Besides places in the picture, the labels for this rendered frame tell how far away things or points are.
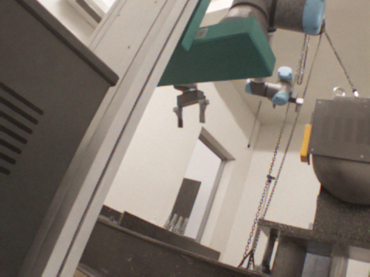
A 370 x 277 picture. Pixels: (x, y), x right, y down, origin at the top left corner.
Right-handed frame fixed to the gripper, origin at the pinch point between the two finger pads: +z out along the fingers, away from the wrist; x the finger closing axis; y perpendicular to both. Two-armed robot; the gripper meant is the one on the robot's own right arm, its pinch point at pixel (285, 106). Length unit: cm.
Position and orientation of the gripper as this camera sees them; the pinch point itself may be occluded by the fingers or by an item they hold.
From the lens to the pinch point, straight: 175.4
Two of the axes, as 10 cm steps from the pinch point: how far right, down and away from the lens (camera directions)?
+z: 2.5, 5.1, 8.2
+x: 9.0, 1.9, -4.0
